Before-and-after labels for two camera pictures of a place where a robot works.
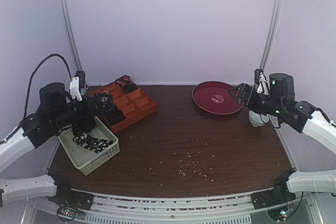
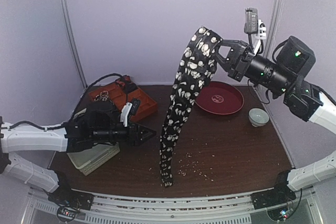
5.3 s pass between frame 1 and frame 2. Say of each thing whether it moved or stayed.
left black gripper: moved
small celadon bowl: stayed
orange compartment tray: stayed
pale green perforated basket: stayed
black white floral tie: moved
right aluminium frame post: stayed
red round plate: stayed
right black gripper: moved
